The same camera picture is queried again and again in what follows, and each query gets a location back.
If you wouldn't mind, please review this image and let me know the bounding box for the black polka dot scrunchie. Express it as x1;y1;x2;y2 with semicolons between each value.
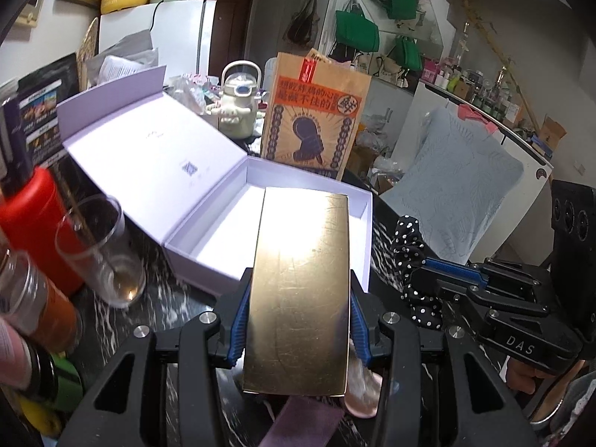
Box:
390;214;447;329

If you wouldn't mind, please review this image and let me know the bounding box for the cream hair claw clip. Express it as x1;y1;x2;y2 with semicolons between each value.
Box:
343;341;383;419

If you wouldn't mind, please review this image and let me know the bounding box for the gold rectangular box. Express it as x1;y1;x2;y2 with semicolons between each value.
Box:
244;188;351;397

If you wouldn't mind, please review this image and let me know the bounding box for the purple small box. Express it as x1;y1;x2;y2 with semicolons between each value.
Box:
260;397;343;447

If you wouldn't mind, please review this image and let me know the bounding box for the right hand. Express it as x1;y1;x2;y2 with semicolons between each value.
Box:
505;358;586;422

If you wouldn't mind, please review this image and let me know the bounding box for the light blue cushion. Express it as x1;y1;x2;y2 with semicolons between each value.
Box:
381;107;523;264

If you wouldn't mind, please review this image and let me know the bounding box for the green bottle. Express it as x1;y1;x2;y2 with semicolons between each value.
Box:
24;343;84;413

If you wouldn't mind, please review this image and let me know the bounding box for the lavender open gift box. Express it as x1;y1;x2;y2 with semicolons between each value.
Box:
57;67;373;296

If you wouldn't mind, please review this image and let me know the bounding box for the clear drinking glass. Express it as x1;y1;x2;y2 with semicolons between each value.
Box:
54;195;146;309

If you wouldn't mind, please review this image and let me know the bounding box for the orange spice jar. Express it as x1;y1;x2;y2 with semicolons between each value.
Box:
0;246;81;353

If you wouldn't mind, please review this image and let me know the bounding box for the brown fried chicken paper bag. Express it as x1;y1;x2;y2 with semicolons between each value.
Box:
261;51;371;180

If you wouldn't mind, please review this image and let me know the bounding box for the green tote bag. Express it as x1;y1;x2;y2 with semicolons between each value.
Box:
389;35;423;72
335;0;380;53

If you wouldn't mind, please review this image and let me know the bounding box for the red canister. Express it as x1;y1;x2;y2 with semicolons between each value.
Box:
1;167;83;297

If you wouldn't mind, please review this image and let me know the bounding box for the white cartoon water bottle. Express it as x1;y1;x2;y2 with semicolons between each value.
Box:
206;60;263;139

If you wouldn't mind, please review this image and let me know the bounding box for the black printed card stand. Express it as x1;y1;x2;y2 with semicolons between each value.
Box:
18;54;80;167

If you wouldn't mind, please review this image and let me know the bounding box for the brown door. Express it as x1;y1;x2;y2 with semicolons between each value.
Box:
208;0;253;77

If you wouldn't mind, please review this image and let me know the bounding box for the white refrigerator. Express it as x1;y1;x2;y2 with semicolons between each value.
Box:
99;0;216;78

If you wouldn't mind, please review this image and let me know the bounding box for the woven round mat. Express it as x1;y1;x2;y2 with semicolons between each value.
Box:
77;17;99;92

